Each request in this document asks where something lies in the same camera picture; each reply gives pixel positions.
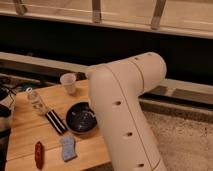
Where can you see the dark ceramic bowl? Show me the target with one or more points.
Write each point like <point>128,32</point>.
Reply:
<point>80,118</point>

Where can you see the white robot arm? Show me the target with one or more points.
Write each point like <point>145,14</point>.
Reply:
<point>114,90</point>

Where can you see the translucent plastic cup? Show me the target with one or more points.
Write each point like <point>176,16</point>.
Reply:
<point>68,81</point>

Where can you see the black white striped case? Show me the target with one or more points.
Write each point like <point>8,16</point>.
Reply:
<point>56,122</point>

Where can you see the blue sponge cloth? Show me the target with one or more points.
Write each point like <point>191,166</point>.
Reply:
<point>68,148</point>

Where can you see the clear glass jar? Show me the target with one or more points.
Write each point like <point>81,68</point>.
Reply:
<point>36,101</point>

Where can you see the wooden chair leg middle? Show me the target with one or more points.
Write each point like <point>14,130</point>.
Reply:
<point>96,11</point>

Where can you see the wooden chair leg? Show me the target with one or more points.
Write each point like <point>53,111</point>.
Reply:
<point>158,11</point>
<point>96,11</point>
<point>19,7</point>

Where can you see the wooden chair leg right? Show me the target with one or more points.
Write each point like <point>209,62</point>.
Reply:
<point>158,11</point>

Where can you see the red oblong object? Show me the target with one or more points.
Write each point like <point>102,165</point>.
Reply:
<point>39,155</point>

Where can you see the wooden chair leg left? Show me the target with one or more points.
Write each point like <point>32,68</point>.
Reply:
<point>19,7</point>

